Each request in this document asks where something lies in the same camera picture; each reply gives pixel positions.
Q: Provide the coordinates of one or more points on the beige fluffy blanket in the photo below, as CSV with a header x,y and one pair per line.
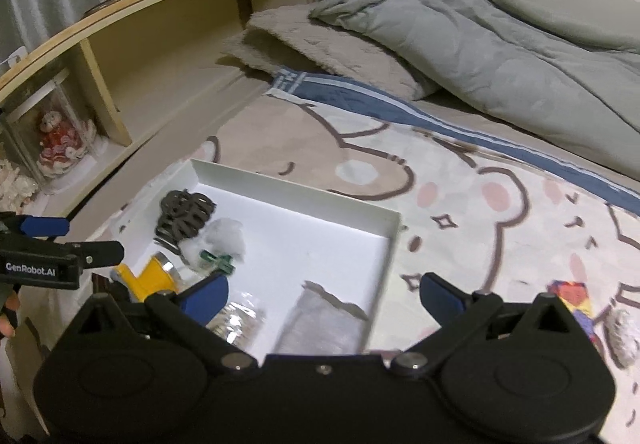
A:
x,y
310,39

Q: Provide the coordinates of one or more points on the yellow small bottle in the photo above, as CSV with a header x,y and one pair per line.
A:
x,y
147,276

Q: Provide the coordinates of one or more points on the small green clip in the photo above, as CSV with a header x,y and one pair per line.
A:
x,y
218,262

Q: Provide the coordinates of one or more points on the wooden headboard shelf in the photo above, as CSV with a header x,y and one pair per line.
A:
x,y
165,54

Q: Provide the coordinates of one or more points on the bear printed blanket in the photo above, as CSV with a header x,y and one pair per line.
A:
x,y
310,134

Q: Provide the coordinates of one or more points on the beige mattress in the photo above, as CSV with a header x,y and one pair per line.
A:
x,y
165,159

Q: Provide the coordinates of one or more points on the grey foil packet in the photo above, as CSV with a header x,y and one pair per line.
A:
x,y
320,324

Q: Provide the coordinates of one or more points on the clear display case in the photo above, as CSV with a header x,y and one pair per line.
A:
x,y
30,124

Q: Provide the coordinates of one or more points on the clear bag of rubber bands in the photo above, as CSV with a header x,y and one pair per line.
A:
x,y
240,319

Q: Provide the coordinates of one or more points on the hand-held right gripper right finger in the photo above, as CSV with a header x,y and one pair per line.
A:
x,y
440,299

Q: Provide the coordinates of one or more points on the grey quilt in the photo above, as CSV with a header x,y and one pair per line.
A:
x,y
475,34

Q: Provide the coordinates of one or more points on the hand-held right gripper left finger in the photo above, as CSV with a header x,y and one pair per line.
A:
x,y
206,298

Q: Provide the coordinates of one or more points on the person's left hand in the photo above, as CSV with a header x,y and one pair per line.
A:
x,y
7,319

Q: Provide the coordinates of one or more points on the colourful patterned small item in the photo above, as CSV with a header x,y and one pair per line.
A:
x,y
572,296

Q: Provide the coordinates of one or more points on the white shallow cardboard box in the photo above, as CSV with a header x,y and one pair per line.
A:
x,y
310,244

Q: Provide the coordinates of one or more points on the red and white figurine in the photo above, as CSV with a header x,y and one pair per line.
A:
x,y
62,144

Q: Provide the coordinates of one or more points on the white coral ornament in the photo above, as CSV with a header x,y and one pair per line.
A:
x,y
15,186

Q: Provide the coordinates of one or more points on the clear bag with green item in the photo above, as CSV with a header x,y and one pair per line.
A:
x,y
225,236

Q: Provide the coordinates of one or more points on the large dark hair claw clip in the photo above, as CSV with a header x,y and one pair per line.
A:
x,y
182,219

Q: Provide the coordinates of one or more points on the white fuzzy hair accessory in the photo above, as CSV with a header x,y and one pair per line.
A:
x,y
617,339

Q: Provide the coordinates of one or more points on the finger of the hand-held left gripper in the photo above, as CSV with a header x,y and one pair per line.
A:
x,y
90,255
42,225

